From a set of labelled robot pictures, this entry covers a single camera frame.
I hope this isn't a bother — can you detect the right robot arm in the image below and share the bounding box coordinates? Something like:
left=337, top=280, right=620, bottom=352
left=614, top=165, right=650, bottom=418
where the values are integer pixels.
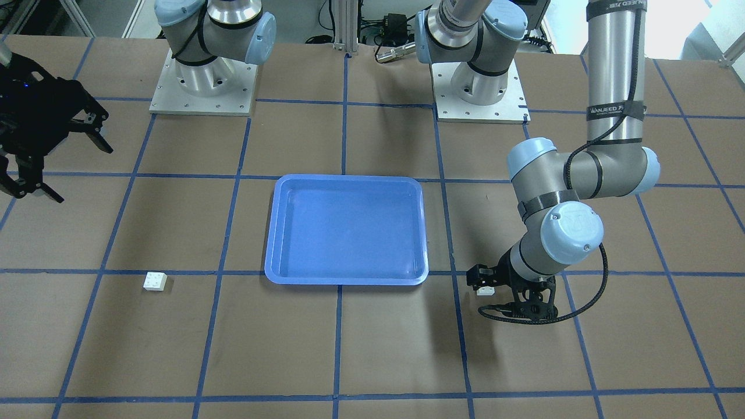
left=1, top=1, right=276, bottom=203

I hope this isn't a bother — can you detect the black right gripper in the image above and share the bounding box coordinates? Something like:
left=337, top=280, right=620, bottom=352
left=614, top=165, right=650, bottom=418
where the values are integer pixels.
left=1, top=52, right=113, bottom=203

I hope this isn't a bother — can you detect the aluminium frame post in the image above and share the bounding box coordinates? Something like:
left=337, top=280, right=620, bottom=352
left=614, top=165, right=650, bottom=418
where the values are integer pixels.
left=328, top=1, right=359, bottom=56

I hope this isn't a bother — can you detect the white block robot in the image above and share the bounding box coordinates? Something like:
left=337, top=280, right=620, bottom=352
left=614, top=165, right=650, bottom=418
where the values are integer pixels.
left=476, top=286, right=495, bottom=297
left=142, top=271, right=168, bottom=292

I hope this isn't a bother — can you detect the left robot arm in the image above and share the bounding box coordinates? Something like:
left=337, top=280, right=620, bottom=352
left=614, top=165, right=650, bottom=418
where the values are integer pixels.
left=413, top=1, right=661, bottom=325

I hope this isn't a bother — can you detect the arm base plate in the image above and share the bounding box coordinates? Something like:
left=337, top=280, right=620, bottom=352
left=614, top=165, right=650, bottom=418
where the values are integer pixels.
left=430, top=61, right=531, bottom=124
left=149, top=51, right=260, bottom=117

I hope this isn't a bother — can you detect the blue plastic tray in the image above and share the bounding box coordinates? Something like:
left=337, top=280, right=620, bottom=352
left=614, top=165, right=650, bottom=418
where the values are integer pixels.
left=264, top=174, right=429, bottom=286

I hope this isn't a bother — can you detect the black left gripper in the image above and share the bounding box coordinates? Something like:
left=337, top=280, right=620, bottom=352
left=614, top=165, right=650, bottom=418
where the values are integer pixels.
left=466, top=255, right=556, bottom=325

